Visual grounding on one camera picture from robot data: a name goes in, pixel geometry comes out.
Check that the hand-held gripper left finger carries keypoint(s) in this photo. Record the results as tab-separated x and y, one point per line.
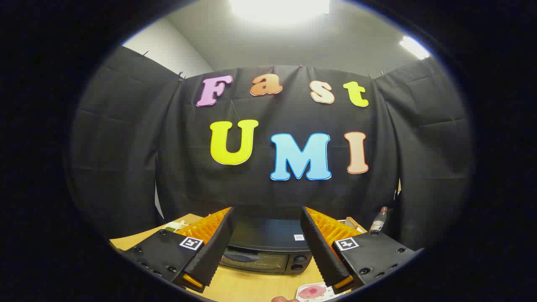
214	251

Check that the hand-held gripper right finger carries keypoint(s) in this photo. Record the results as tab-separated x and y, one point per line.
321	251

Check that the pink ham slice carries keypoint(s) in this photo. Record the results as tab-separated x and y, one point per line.
312	292

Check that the white square plate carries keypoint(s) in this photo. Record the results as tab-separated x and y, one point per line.
303	298

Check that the black toaster oven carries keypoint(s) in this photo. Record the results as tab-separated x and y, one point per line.
268	241

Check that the white pop-up toaster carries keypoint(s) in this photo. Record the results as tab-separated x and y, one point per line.
351	223

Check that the small divided spice dish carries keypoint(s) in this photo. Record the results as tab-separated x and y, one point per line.
175	226

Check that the clear plastic water bottle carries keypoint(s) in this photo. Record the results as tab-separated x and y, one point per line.
378	222

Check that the black backdrop cloth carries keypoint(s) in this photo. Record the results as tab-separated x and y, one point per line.
293	193

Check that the small ceiling light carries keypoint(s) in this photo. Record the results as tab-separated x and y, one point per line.
414	47

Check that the large ceiling light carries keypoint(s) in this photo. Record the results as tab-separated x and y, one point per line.
279	9

